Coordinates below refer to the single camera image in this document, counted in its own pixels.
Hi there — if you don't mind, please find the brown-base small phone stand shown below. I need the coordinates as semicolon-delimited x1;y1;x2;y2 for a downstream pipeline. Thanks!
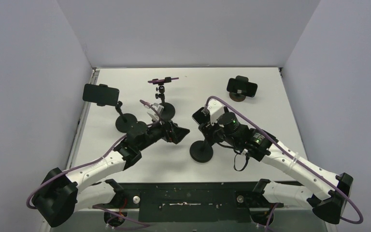
229;75;249;102

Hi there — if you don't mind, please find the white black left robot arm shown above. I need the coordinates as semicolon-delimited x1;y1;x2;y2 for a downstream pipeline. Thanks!
28;120;190;227

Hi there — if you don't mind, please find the black phone on brown stand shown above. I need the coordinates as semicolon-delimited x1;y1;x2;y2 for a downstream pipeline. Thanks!
227;78;258;97

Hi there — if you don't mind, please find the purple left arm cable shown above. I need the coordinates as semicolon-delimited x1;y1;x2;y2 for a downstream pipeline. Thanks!
26;99;162;210

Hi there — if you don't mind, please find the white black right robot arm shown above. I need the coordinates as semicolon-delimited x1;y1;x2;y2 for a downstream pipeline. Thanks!
192;108;354;224

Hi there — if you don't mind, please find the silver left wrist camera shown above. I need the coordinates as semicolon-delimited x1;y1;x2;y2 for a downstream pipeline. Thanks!
145;103;164;123

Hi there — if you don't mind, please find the black ball-joint phone stand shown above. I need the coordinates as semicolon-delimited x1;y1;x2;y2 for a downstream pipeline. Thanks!
155;84;175;120

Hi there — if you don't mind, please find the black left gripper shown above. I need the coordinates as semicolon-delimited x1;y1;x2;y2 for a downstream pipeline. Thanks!
138;115;189;152

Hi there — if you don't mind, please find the purple cased phone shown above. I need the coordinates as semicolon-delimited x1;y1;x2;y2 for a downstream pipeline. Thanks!
147;77;179;85

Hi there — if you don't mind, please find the black thin cable loop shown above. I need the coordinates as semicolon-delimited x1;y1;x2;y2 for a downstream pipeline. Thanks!
215;142;250;172

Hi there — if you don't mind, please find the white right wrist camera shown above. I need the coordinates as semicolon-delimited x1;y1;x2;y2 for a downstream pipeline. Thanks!
203;98;225;125

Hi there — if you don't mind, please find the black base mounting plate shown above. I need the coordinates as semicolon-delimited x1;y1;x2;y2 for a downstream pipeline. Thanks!
103;182;273;223

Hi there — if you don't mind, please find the black round-base phone stand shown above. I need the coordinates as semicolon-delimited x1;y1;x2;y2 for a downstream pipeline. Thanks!
189;123;214;163

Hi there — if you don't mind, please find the silver-edged black phone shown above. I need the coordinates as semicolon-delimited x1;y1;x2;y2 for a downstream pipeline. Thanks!
192;107;211;125

